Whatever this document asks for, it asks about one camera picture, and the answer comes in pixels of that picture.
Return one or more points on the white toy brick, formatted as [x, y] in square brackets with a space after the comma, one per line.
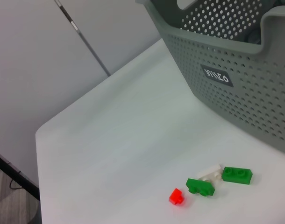
[209, 173]

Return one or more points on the small red toy brick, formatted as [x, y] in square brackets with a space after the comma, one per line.
[175, 197]

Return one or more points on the green toy brick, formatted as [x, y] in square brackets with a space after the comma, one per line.
[199, 186]
[237, 175]

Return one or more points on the grey-green perforated storage bin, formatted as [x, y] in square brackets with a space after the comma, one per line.
[226, 58]

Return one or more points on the thin grey metal pole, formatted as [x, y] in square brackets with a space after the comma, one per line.
[86, 44]

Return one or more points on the black metal frame bar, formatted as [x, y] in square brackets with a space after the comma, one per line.
[16, 175]

